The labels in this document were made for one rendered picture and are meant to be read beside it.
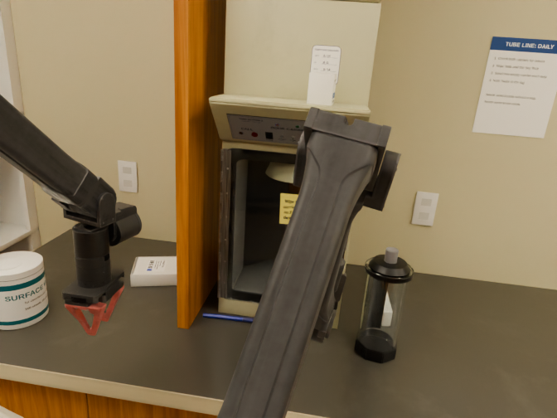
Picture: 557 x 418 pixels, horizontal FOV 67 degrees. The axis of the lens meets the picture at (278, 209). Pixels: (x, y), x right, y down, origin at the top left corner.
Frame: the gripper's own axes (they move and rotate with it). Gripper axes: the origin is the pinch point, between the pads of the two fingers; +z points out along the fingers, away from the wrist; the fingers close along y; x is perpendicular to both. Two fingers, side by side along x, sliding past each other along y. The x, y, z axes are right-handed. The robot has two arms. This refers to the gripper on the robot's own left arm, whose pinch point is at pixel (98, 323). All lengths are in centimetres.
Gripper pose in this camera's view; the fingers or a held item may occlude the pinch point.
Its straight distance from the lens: 87.9
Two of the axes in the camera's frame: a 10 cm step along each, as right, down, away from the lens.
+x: -9.9, -1.1, 1.1
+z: -0.7, 9.4, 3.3
